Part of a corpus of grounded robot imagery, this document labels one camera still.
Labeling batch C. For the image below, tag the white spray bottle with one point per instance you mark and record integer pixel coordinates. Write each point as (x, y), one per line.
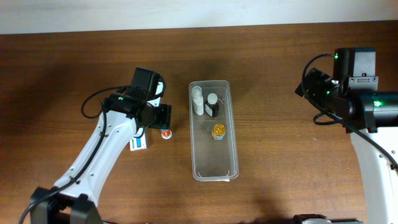
(197, 97)

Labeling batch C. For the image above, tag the white Panadol box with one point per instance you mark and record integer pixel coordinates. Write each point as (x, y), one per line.
(137, 144)

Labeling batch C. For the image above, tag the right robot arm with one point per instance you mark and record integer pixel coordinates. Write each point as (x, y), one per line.
(350, 97)

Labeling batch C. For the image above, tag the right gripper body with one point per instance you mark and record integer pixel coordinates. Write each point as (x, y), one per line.
(306, 83)

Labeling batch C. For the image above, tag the orange tablet tube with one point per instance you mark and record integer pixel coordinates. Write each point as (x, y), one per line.
(166, 133)

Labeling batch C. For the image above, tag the dark bottle white cap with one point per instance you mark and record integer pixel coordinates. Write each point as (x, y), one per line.
(211, 105)

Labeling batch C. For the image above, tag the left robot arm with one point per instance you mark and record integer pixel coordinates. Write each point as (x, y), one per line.
(124, 115)

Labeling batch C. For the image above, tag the clear plastic container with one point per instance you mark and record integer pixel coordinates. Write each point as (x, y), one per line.
(213, 160)

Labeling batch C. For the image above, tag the small jar gold lid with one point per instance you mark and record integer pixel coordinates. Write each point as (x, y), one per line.
(218, 131)

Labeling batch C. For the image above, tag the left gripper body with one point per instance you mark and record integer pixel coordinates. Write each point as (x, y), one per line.
(165, 116)

